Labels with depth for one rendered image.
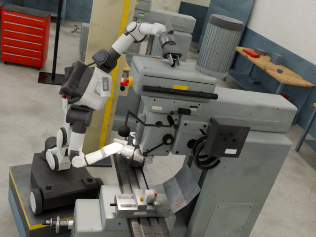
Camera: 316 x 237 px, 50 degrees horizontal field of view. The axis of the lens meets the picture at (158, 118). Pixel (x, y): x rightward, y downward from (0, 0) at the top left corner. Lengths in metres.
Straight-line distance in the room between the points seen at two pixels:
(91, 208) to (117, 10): 2.01
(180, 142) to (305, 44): 5.80
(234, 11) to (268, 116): 7.05
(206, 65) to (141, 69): 0.39
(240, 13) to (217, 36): 7.37
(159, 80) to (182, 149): 0.52
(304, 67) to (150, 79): 5.88
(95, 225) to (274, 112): 1.41
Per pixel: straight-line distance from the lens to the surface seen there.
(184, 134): 2.09
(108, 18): 3.62
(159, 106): 1.94
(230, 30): 1.95
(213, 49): 1.96
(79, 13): 11.02
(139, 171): 2.63
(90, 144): 4.20
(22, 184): 3.24
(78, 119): 2.19
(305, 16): 7.86
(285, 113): 2.36
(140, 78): 1.83
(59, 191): 2.88
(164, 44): 2.03
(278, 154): 2.35
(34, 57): 6.64
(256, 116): 2.25
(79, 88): 2.20
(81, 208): 2.53
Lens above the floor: 2.46
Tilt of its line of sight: 26 degrees down
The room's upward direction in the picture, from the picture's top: 14 degrees clockwise
